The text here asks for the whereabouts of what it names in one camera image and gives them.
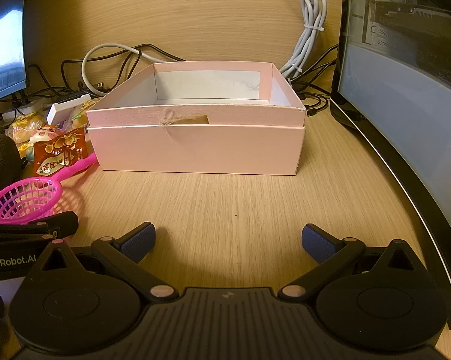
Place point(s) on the bread packet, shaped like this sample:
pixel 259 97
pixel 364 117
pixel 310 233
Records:
pixel 22 129
pixel 82 114

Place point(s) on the dark plush toy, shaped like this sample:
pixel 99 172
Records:
pixel 0 161

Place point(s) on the white adapter box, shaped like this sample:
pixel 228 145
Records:
pixel 64 109

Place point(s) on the white power strip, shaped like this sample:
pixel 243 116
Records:
pixel 26 107

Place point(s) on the pink plastic scoop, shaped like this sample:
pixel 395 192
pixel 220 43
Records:
pixel 22 200

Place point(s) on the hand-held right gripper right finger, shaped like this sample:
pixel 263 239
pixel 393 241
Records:
pixel 318 243

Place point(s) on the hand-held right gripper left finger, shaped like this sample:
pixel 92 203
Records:
pixel 138 243

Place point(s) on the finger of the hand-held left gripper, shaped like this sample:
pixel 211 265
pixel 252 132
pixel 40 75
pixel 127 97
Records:
pixel 62 225

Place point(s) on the pink cardboard box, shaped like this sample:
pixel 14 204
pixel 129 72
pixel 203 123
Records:
pixel 195 146

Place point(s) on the black computer monitor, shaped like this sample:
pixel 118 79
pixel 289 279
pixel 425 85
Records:
pixel 4 33

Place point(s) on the brown snack packet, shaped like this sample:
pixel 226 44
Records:
pixel 62 152

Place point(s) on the glass computer case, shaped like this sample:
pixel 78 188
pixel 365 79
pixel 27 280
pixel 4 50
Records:
pixel 398 82

